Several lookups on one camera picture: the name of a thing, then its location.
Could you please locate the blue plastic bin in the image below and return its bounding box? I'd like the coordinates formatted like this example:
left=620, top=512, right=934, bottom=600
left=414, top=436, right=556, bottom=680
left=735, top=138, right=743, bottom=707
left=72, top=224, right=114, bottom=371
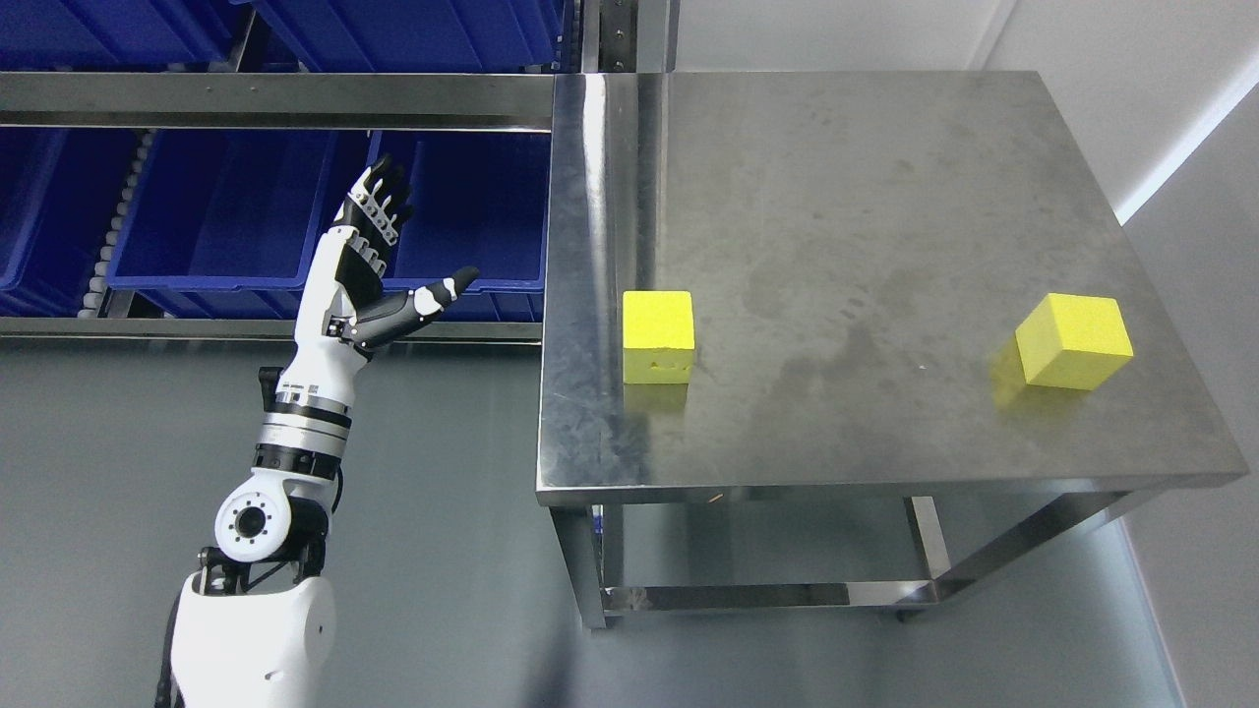
left=368, top=131, right=551, bottom=323
left=251, top=1, right=564, bottom=76
left=1, top=127, right=138, bottom=317
left=106, top=128, right=369, bottom=320
left=1, top=1, right=246, bottom=69

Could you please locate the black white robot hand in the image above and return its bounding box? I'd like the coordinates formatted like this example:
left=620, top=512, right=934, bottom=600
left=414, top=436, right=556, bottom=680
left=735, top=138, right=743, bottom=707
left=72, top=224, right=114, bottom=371
left=269, top=155, right=480, bottom=414

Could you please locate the yellow foam block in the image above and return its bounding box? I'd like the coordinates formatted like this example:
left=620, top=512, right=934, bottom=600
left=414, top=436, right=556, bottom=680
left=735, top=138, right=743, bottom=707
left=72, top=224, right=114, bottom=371
left=1013, top=294, right=1134, bottom=391
left=622, top=290, right=696, bottom=385

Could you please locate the steel shelf rack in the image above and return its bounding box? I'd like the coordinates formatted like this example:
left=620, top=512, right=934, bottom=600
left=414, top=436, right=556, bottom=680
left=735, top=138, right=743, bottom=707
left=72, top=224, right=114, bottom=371
left=3, top=1, right=681, bottom=348

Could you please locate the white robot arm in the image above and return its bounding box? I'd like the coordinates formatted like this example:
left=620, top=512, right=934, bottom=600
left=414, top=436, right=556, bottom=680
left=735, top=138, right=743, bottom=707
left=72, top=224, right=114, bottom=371
left=152, top=362, right=355, bottom=707

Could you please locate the stainless steel table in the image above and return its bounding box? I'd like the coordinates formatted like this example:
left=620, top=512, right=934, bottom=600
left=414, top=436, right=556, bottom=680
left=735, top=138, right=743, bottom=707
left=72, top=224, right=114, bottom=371
left=536, top=72, right=1250, bottom=627

